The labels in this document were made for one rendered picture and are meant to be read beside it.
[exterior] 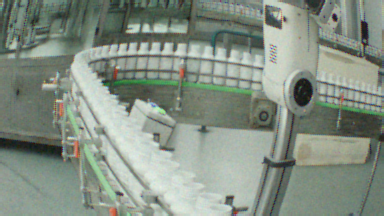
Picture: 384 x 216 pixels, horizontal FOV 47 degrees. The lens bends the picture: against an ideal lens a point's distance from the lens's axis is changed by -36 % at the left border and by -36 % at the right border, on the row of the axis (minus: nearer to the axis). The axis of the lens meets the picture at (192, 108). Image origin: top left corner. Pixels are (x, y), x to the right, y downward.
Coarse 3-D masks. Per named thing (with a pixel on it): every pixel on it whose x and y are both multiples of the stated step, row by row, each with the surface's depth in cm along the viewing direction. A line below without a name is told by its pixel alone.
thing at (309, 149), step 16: (320, 48) 514; (320, 64) 519; (336, 64) 519; (352, 64) 518; (368, 64) 517; (368, 80) 522; (304, 144) 534; (320, 144) 534; (336, 144) 535; (352, 144) 536; (368, 144) 537; (304, 160) 538; (320, 160) 539; (336, 160) 540; (352, 160) 541
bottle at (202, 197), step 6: (198, 198) 90; (204, 198) 92; (210, 198) 92; (216, 198) 92; (198, 204) 90; (204, 204) 89; (210, 204) 89; (216, 204) 89; (198, 210) 90; (204, 210) 89
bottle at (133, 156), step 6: (138, 138) 122; (144, 138) 121; (150, 138) 122; (138, 144) 122; (138, 150) 122; (132, 156) 122; (132, 162) 122; (132, 180) 123; (132, 186) 123; (132, 192) 123; (132, 204) 124
